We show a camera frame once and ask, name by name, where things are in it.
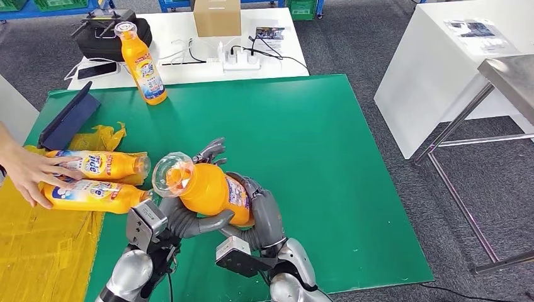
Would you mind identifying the person's hand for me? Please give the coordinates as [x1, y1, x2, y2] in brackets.
[2, 137, 84, 210]

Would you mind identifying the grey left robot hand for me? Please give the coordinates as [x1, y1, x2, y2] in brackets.
[158, 137, 236, 240]

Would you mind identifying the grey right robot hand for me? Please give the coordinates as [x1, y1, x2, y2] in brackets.
[219, 171, 288, 253]

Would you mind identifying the orange detergent bottle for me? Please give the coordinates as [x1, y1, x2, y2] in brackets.
[152, 152, 256, 228]
[43, 149, 152, 182]
[38, 179, 153, 215]
[113, 21, 169, 106]

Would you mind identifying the dark blue tablet case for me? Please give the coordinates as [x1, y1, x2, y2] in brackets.
[37, 81, 102, 152]

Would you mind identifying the yellow taped cardboard sheet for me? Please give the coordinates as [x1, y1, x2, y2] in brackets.
[0, 121, 149, 302]

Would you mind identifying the black smartphone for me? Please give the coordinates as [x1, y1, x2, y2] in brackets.
[77, 61, 119, 81]

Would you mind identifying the black carrying case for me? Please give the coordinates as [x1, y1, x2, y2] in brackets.
[76, 17, 153, 62]

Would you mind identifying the white flat block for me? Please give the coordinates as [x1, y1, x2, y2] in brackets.
[158, 62, 226, 83]

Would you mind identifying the blue shelf rack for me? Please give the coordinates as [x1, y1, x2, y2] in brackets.
[0, 0, 116, 23]
[157, 0, 325, 21]

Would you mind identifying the white power strip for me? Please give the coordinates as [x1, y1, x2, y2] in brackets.
[223, 53, 261, 72]

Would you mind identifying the green plastic crate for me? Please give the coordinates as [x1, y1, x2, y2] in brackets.
[33, 0, 89, 13]
[0, 0, 29, 13]
[285, 0, 319, 21]

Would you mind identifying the grey drone remote controller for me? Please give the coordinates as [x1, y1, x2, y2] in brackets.
[71, 8, 138, 39]

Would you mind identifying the printed leaflet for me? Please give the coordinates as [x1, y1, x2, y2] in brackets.
[252, 26, 286, 55]

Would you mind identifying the white rectangular table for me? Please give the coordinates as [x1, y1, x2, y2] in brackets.
[66, 7, 310, 91]

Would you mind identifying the brown cardboard box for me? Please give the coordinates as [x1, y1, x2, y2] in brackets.
[193, 0, 242, 38]

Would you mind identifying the white panel-sided table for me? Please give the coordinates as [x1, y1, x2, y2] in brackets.
[373, 0, 534, 160]

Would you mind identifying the printed paper sheet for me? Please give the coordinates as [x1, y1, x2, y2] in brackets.
[443, 20, 520, 57]

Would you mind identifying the stainless steel table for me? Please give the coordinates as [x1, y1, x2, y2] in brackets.
[411, 54, 534, 276]

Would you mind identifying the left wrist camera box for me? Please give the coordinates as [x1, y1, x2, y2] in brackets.
[125, 199, 169, 254]

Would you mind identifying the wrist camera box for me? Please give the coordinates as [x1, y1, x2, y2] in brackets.
[215, 235, 278, 279]
[125, 199, 169, 254]

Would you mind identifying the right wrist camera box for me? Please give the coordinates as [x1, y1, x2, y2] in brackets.
[215, 235, 278, 279]

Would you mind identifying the white cable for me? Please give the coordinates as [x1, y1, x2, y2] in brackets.
[64, 38, 195, 81]

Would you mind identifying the thin black cable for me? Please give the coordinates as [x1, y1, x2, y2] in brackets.
[161, 38, 208, 66]

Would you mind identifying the black power cable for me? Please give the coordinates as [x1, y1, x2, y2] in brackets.
[229, 35, 310, 76]

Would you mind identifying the black floor cable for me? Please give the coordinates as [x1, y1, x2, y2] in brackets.
[419, 282, 534, 302]

